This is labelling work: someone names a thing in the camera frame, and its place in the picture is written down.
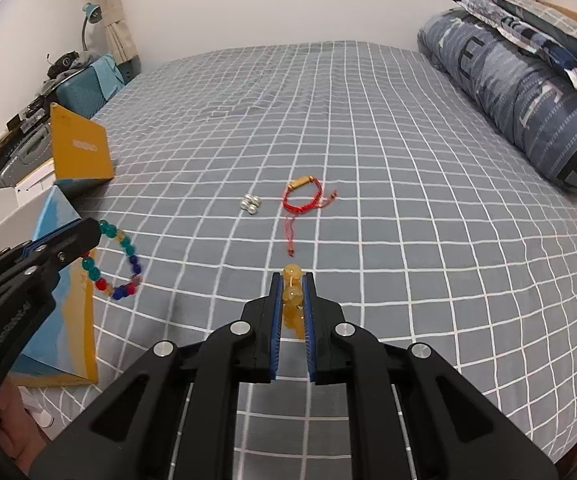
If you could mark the grey suitcase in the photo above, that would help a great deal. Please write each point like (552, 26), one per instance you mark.
(23, 155)

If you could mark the teal suitcase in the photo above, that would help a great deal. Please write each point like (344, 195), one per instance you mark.
(83, 90)

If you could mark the grey checked bed sheet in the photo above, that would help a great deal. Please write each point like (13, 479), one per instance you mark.
(368, 160)

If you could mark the person's left hand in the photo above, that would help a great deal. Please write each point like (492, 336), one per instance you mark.
(11, 405)

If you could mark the teal desk lamp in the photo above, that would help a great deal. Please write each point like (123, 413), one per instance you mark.
(93, 12)

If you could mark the silver pearl bead cluster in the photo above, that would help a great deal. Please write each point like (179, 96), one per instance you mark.
(251, 202)

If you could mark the folded blue printed duvet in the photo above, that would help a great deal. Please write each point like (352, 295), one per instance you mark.
(518, 85)

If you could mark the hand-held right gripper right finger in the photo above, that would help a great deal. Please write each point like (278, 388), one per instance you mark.
(311, 340)

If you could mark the grey checked pillow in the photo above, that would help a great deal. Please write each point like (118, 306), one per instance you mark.
(543, 15)

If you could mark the blue patterned pillow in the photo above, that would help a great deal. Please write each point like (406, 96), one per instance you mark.
(513, 25)

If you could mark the dark cloth pile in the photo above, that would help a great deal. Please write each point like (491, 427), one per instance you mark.
(66, 62)

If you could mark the blue and orange cardboard box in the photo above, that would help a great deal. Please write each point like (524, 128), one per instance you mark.
(63, 340)

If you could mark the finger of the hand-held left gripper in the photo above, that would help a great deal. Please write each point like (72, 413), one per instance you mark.
(76, 242)
(43, 241)

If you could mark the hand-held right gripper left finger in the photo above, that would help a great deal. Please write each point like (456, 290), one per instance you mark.
(273, 340)

